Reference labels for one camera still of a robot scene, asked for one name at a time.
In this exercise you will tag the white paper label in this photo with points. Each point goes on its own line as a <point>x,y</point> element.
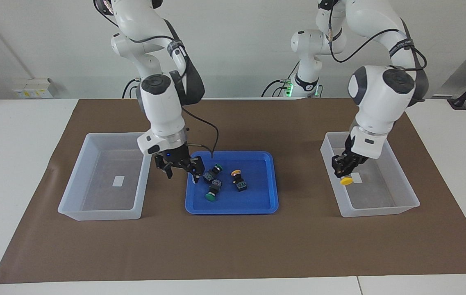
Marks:
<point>358,177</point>
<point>118,181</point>

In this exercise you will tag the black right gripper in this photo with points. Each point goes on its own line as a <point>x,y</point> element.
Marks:
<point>179,159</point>

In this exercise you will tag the white wall socket strip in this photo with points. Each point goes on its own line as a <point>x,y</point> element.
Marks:
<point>32,88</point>

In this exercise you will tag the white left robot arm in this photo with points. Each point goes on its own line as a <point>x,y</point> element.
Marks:
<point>380,94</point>

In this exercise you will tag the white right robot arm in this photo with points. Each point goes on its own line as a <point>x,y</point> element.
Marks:
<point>163,106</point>

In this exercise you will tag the blue plastic tray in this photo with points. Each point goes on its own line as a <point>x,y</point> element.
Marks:
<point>232,205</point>

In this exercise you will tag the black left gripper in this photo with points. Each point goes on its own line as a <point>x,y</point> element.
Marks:
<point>349,159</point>

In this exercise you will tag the brown table mat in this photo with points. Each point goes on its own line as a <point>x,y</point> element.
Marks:
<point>232,246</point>

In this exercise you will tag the green push button switch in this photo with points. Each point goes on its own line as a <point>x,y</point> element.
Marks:
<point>215,186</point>
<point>209,176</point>

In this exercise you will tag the yellow push button switch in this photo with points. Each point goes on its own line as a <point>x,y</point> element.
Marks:
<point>346,180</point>
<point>240,184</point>

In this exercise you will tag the translucent white plastic box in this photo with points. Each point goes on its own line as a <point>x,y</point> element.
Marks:
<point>380,211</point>
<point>93,215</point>

